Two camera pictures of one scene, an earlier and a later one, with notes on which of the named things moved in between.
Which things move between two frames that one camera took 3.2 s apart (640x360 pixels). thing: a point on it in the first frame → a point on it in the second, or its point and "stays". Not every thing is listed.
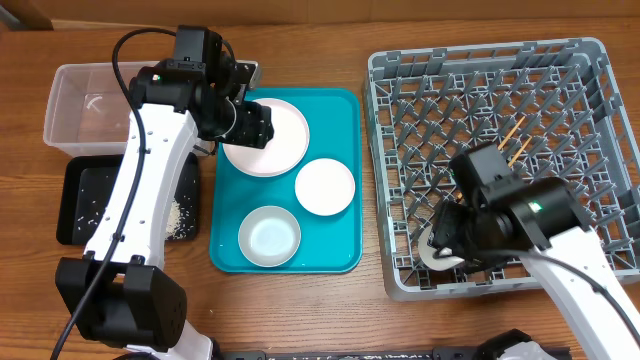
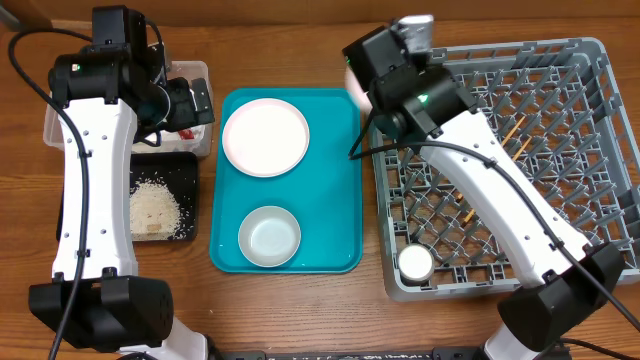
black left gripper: (253, 127) → (186, 114)
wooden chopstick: (509, 136) stays
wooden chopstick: (520, 151) stays
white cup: (426, 250) → (416, 263)
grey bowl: (269, 236) stays
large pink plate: (285, 150) stays
